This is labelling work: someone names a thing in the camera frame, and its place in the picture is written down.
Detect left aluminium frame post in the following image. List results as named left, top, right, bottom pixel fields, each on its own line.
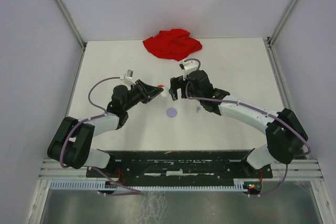
left=38, top=0, right=87, bottom=49

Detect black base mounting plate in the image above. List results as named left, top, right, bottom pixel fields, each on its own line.
left=102, top=151, right=272, bottom=187

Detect purple earbud charging case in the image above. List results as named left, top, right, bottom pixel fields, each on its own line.
left=166, top=108, right=177, bottom=118

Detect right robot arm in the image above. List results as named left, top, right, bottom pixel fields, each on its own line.
left=169, top=70, right=308, bottom=177

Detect aluminium front frame rail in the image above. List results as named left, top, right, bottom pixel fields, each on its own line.
left=38, top=159, right=324, bottom=182

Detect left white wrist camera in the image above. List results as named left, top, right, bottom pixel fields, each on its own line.
left=120, top=69, right=135, bottom=86

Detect right aluminium frame post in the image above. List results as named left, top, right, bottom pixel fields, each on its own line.
left=266, top=0, right=316, bottom=49

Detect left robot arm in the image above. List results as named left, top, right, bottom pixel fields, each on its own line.
left=47, top=80, right=164, bottom=177

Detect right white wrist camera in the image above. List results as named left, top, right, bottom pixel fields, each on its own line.
left=179, top=59, right=200, bottom=80

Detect red crumpled cloth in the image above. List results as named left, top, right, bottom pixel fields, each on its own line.
left=143, top=28, right=203, bottom=61

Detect white slotted cable duct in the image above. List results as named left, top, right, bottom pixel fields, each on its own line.
left=49, top=178, right=260, bottom=190

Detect aluminium frame post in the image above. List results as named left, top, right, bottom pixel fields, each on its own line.
left=38, top=0, right=87, bottom=49
left=266, top=0, right=316, bottom=49

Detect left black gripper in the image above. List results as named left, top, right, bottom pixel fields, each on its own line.
left=123, top=79, right=163, bottom=111

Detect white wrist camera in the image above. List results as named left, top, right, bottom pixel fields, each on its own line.
left=179, top=59, right=200, bottom=80
left=120, top=69, right=135, bottom=86

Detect white earbud charging case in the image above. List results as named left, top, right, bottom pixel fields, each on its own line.
left=160, top=87, right=169, bottom=97

